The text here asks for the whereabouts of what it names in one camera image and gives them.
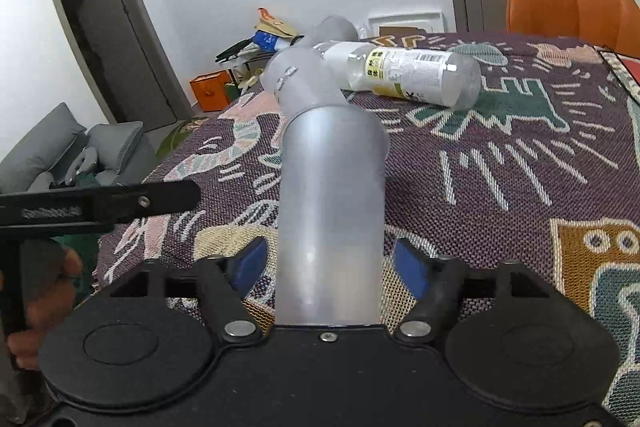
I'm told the frosted plastic cup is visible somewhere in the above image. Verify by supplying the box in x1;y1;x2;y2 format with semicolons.
299;15;359;48
276;105;390;326

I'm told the frosted cup with stickers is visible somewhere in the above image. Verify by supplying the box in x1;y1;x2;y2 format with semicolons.
260;46;346;119

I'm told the person's left hand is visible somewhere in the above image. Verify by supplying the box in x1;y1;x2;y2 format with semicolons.
8;248;82;371

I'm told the grey sofa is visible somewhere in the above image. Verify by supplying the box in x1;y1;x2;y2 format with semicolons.
1;103;157;194

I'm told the patterned woven tablecloth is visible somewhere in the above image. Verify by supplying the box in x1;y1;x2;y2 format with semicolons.
96;35;639;426

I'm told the dark open doorway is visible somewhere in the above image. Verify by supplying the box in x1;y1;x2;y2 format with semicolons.
52;0;193;131

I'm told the orange box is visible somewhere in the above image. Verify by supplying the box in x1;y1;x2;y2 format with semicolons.
190;70;232;113

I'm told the clear plastic bottle yellow label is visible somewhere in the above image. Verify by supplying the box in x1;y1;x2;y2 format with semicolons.
316;41;482;110

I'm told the black shelf rack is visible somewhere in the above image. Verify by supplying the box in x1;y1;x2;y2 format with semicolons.
215;30;303;84

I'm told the paper bag on rack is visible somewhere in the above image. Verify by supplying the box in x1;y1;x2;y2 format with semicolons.
255;8;297;39

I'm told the cardboard box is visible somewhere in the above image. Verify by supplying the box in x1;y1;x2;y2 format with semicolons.
378;26;423;37

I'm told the white framed board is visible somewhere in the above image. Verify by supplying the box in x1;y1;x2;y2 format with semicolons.
366;11;447;36

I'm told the orange chair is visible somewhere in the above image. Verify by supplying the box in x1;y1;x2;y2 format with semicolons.
506;0;639;57

